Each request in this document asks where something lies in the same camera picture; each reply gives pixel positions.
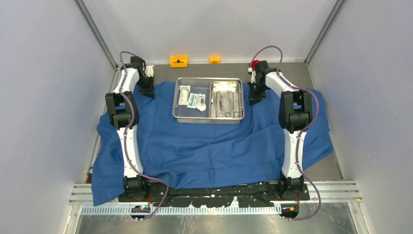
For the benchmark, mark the large yellow plastic block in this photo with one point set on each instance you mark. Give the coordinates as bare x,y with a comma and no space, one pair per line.
178,61

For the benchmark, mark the clear wrapped syringe packet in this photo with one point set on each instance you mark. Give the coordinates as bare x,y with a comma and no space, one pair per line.
201,102

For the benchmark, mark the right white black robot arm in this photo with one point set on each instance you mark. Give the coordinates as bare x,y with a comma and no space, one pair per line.
295,114

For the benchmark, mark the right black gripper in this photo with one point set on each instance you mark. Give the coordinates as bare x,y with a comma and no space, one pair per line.
255,98

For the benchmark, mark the green white sterile packet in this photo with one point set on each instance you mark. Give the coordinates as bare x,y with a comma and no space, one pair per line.
192,100

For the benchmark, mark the small yellow plastic block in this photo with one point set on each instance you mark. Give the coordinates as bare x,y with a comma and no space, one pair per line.
214,60

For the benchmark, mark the metal mesh instrument basket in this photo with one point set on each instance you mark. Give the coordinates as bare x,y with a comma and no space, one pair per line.
187,115

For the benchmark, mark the blue surgical drape cloth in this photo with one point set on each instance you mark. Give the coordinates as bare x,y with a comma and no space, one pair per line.
203,155

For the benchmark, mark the steel surgical scissors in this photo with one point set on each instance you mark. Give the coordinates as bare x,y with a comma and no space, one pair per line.
220,106

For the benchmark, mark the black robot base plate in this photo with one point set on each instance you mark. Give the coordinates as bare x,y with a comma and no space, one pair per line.
261,194

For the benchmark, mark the stainless steel inner tray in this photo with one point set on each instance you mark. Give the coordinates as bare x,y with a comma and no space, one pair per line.
225,85

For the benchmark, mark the steel surgical forceps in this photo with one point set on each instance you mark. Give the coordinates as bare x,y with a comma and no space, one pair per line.
232,112

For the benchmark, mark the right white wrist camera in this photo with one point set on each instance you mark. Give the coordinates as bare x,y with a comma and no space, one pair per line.
252,72

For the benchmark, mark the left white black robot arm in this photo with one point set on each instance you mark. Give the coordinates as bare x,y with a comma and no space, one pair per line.
124,117

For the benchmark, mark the red plastic object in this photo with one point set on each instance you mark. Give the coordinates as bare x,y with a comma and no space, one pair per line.
253,63

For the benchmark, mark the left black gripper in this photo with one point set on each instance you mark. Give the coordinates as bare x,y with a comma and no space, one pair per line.
149,91

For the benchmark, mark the aluminium frame rail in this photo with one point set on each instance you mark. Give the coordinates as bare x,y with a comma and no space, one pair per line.
330,191

